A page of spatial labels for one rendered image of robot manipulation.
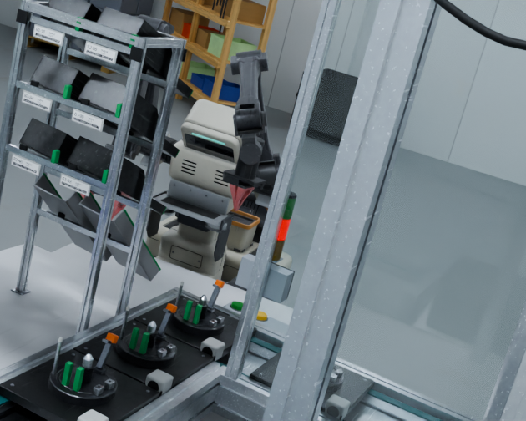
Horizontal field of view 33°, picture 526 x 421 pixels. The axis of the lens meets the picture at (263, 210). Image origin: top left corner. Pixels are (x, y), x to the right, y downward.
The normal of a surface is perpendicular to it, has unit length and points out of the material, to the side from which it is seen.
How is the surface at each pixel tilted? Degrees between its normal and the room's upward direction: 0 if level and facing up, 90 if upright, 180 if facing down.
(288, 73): 90
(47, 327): 0
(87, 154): 65
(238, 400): 90
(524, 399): 90
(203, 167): 98
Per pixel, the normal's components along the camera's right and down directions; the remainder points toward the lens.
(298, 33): -0.31, 0.20
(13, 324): 0.24, -0.93
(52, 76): -0.41, -0.30
